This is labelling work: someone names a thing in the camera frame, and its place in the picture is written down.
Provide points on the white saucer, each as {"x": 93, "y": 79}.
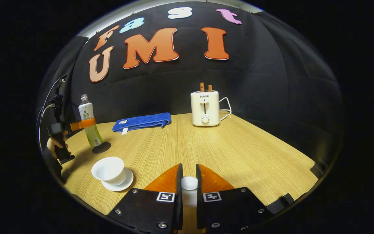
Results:
{"x": 127, "y": 182}

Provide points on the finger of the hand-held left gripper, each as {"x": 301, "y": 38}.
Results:
{"x": 83, "y": 124}

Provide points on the black table clamp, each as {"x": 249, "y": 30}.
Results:
{"x": 317, "y": 169}
{"x": 279, "y": 203}

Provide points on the white teacup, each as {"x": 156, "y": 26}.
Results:
{"x": 107, "y": 169}

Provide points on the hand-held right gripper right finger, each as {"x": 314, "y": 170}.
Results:
{"x": 199, "y": 198}

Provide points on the clear green-label water bottle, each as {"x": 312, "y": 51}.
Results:
{"x": 88, "y": 113}

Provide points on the blue folded towel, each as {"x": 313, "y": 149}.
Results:
{"x": 141, "y": 122}

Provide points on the cream toaster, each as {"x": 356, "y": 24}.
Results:
{"x": 205, "y": 109}

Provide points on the dark round coaster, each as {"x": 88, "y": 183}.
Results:
{"x": 104, "y": 148}

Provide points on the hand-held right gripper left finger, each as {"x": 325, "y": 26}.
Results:
{"x": 179, "y": 195}

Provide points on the white teacup lid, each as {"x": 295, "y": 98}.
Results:
{"x": 189, "y": 183}

